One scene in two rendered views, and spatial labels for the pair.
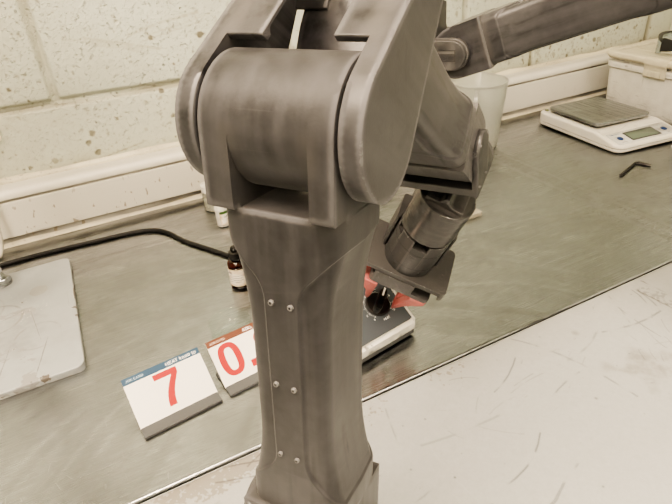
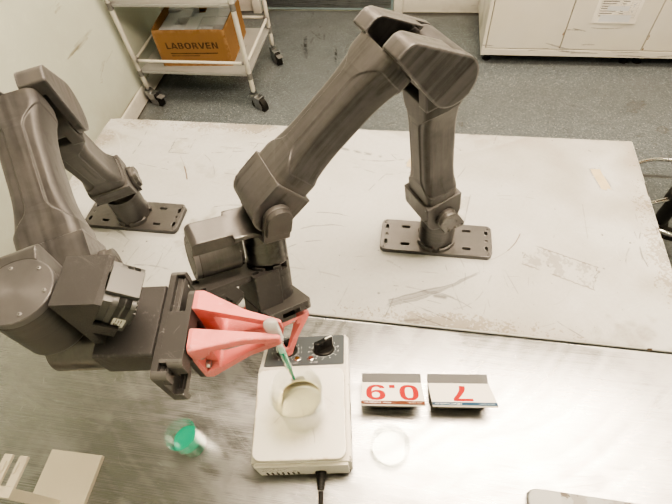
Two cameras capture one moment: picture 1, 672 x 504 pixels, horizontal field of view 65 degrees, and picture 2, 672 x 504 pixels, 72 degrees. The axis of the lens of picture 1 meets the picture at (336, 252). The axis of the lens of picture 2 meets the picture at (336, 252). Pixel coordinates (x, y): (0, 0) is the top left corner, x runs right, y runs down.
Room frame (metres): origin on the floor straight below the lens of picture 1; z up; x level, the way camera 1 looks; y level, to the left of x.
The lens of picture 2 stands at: (0.69, 0.21, 1.60)
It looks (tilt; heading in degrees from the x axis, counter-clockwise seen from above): 54 degrees down; 219
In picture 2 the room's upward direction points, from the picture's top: 7 degrees counter-clockwise
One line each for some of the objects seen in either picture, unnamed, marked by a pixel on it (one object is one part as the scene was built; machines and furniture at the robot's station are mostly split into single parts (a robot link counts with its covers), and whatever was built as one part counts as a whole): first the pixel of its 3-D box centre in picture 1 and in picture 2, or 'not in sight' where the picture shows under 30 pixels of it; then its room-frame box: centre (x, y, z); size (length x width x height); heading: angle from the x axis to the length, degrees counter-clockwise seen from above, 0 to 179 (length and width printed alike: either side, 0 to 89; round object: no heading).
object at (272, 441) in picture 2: not in sight; (300, 412); (0.59, 0.03, 0.98); 0.12 x 0.12 x 0.01; 35
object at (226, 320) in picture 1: (230, 325); (390, 446); (0.55, 0.15, 0.91); 0.06 x 0.06 x 0.02
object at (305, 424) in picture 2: not in sight; (302, 403); (0.59, 0.04, 1.03); 0.07 x 0.06 x 0.08; 84
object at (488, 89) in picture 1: (475, 115); not in sight; (1.15, -0.34, 0.97); 0.18 x 0.13 x 0.15; 162
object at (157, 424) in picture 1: (172, 390); (460, 389); (0.43, 0.20, 0.92); 0.09 x 0.06 x 0.04; 122
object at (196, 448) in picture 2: not in sight; (186, 439); (0.70, -0.10, 0.93); 0.04 x 0.04 x 0.06
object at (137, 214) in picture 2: not in sight; (128, 204); (0.44, -0.51, 0.94); 0.20 x 0.07 x 0.08; 115
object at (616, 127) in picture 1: (606, 122); not in sight; (1.19, -0.66, 0.92); 0.26 x 0.19 x 0.05; 19
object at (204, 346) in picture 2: not in sight; (231, 327); (0.60, 0.00, 1.22); 0.09 x 0.07 x 0.07; 124
